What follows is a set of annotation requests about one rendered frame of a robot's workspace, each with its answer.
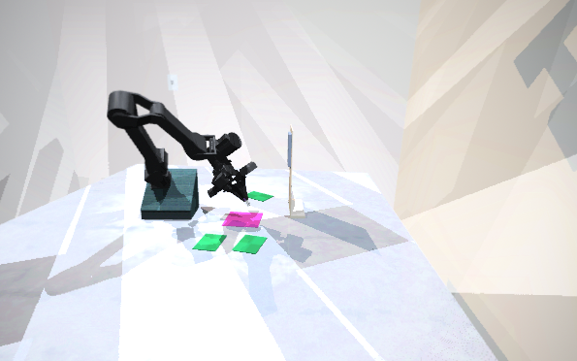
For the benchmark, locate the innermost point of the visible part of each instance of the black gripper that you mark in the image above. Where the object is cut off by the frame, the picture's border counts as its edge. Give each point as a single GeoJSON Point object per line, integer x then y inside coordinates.
{"type": "Point", "coordinates": [238, 188]}

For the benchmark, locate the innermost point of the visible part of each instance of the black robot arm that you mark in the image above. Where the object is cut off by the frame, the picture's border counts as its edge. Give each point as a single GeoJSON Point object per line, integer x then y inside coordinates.
{"type": "Point", "coordinates": [123, 113]}

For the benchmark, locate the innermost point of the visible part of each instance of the translucent magenta square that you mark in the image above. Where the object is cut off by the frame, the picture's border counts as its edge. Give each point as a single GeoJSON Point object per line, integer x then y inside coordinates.
{"type": "Point", "coordinates": [243, 219]}

